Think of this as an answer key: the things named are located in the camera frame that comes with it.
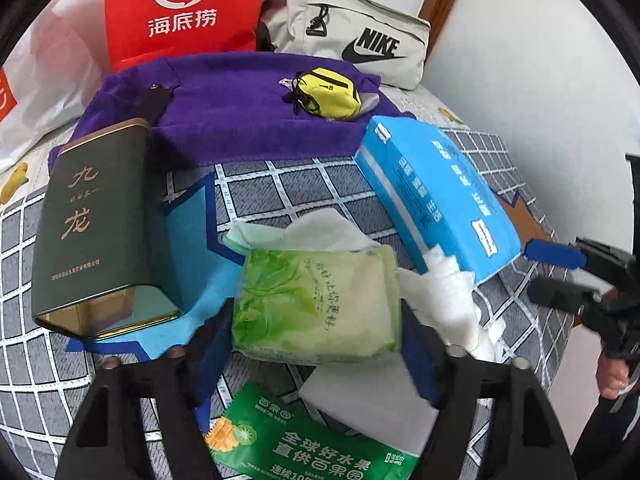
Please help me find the blue tissue pack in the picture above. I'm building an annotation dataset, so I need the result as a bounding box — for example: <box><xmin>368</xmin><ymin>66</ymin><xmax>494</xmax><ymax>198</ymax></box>
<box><xmin>354</xmin><ymin>115</ymin><xmax>522</xmax><ymax>286</ymax></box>

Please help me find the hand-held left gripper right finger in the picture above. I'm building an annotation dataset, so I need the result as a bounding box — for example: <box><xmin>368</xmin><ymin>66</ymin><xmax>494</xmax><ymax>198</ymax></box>
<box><xmin>400</xmin><ymin>305</ymin><xmax>573</xmax><ymax>480</ymax></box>

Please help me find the grey checked star blanket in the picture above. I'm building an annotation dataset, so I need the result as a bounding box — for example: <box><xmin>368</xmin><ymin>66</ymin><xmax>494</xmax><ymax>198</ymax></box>
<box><xmin>0</xmin><ymin>127</ymin><xmax>561</xmax><ymax>480</ymax></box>

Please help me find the purple fleece cloth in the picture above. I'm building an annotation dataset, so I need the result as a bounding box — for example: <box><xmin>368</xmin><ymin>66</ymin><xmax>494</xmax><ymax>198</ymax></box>
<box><xmin>47</xmin><ymin>52</ymin><xmax>416</xmax><ymax>168</ymax></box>

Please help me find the grey waist bag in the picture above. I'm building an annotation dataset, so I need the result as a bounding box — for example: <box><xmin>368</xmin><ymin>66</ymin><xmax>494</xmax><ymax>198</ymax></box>
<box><xmin>257</xmin><ymin>0</ymin><xmax>432</xmax><ymax>92</ymax></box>

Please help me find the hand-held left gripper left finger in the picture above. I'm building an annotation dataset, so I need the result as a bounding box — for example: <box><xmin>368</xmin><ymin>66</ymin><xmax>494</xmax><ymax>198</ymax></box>
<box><xmin>55</xmin><ymin>300</ymin><xmax>236</xmax><ymax>480</ymax></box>

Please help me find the white plastic shopping bag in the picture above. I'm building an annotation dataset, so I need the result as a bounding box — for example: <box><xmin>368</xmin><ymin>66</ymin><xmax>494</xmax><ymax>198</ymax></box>
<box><xmin>0</xmin><ymin>0</ymin><xmax>113</xmax><ymax>173</ymax></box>

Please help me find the white mesh cloth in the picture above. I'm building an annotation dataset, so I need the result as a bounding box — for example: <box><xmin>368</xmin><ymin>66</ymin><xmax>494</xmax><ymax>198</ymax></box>
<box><xmin>397</xmin><ymin>245</ymin><xmax>506</xmax><ymax>362</ymax></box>

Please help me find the small yellow pouch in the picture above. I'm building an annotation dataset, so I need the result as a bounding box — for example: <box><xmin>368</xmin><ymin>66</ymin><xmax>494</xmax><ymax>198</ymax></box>
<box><xmin>282</xmin><ymin>67</ymin><xmax>362</xmax><ymax>122</ymax></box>

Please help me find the black snap strap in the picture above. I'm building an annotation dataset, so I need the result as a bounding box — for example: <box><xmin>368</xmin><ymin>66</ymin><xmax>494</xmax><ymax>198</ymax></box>
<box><xmin>135</xmin><ymin>84</ymin><xmax>174</xmax><ymax>134</ymax></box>

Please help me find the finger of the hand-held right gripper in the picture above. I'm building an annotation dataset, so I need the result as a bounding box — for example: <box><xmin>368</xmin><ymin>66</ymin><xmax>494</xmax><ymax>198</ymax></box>
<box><xmin>527</xmin><ymin>277</ymin><xmax>601</xmax><ymax>319</ymax></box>
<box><xmin>525</xmin><ymin>239</ymin><xmax>589</xmax><ymax>269</ymax></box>

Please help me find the person's dark clothing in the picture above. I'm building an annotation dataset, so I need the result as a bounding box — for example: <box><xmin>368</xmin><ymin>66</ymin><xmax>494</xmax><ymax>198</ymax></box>
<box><xmin>570</xmin><ymin>395</ymin><xmax>640</xmax><ymax>480</ymax></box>

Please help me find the person's right hand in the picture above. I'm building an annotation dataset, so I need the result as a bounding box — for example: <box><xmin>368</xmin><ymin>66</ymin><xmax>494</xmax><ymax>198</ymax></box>
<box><xmin>597</xmin><ymin>355</ymin><xmax>632</xmax><ymax>401</ymax></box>

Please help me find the white foam block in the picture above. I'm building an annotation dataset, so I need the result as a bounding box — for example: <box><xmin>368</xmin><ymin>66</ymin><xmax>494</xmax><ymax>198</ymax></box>
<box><xmin>300</xmin><ymin>360</ymin><xmax>439</xmax><ymax>453</ymax></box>

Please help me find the dark green wipes packet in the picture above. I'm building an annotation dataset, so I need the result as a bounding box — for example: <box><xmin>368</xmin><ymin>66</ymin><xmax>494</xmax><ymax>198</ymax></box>
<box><xmin>205</xmin><ymin>382</ymin><xmax>421</xmax><ymax>480</ymax></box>

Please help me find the light green tissue pack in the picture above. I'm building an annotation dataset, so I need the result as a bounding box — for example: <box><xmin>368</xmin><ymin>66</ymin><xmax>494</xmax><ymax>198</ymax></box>
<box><xmin>231</xmin><ymin>246</ymin><xmax>402</xmax><ymax>365</ymax></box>

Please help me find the dark green tin box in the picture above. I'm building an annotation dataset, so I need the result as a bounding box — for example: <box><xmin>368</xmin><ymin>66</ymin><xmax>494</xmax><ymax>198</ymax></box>
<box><xmin>31</xmin><ymin>117</ymin><xmax>184</xmax><ymax>339</ymax></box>

